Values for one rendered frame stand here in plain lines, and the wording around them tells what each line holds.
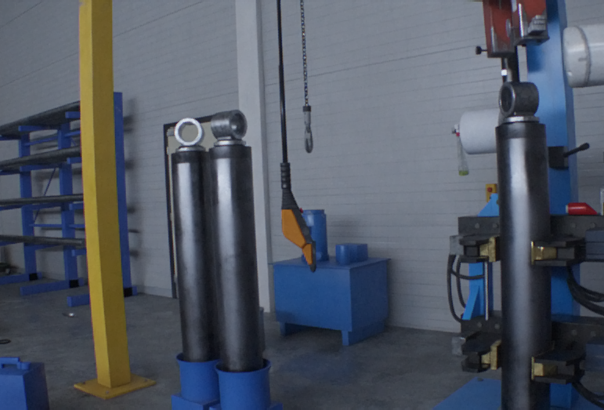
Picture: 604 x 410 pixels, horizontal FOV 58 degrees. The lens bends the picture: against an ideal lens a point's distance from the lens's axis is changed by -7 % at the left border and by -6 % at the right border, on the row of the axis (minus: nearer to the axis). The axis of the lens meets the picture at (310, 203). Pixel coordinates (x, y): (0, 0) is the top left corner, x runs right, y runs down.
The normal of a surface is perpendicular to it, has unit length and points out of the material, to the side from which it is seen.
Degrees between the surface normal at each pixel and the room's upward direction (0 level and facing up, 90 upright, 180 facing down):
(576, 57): 103
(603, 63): 120
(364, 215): 90
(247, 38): 90
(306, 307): 90
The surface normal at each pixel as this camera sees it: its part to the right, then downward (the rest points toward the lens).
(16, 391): -0.04, 0.03
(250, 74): -0.62, 0.05
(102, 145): 0.78, -0.02
